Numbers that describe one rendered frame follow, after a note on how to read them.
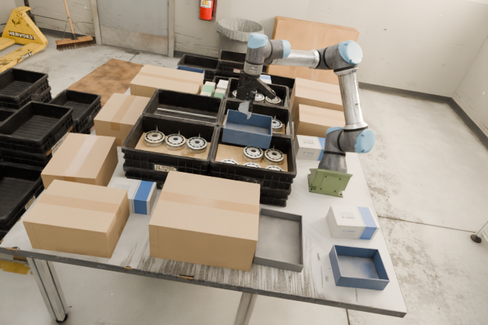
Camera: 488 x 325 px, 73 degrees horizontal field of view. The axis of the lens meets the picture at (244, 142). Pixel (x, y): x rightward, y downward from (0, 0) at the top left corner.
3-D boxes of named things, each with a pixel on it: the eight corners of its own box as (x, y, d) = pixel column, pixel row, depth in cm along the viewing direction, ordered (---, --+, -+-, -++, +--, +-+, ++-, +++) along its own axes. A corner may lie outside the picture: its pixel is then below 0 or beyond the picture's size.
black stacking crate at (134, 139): (215, 144, 178) (217, 126, 171) (207, 180, 154) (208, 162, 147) (141, 133, 176) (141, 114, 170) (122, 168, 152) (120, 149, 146)
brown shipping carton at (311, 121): (336, 131, 227) (343, 112, 218) (340, 150, 209) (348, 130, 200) (293, 123, 227) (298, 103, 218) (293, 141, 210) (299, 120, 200)
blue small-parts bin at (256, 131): (269, 129, 150) (272, 116, 146) (269, 149, 138) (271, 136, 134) (226, 122, 150) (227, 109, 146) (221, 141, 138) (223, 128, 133)
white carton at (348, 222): (364, 219, 163) (370, 207, 158) (372, 239, 154) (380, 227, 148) (324, 217, 161) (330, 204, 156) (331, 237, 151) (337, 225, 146)
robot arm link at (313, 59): (323, 51, 175) (245, 45, 150) (339, 46, 166) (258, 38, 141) (324, 73, 176) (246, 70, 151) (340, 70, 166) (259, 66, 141)
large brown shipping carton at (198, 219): (253, 214, 156) (260, 183, 144) (249, 271, 131) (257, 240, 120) (168, 202, 155) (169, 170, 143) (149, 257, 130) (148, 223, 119)
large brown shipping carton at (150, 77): (201, 99, 236) (203, 73, 225) (192, 121, 212) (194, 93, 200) (146, 90, 236) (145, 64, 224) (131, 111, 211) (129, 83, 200)
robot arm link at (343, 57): (354, 149, 172) (338, 44, 165) (379, 150, 160) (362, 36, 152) (338, 155, 167) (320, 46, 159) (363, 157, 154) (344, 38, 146)
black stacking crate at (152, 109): (221, 115, 202) (224, 99, 195) (215, 144, 178) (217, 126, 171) (157, 105, 201) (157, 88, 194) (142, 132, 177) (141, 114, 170)
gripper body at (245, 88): (237, 93, 146) (241, 67, 140) (256, 97, 146) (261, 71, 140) (235, 100, 139) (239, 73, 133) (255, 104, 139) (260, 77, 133)
